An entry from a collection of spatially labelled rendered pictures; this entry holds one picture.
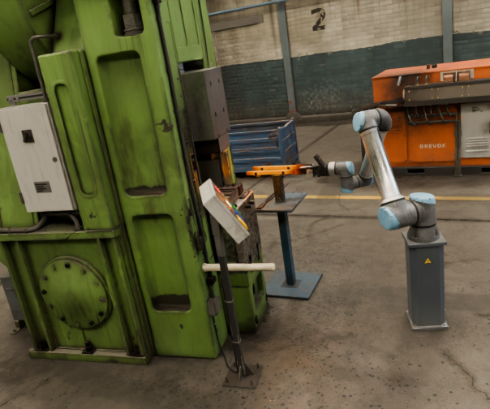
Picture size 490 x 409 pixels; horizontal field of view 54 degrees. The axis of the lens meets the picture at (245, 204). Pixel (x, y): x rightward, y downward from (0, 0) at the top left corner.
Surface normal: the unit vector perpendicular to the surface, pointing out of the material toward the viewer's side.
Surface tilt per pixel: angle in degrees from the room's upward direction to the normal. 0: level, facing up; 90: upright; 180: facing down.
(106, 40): 89
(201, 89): 90
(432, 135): 90
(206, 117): 90
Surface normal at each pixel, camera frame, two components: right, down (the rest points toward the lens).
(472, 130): -0.45, 0.34
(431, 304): -0.11, 0.33
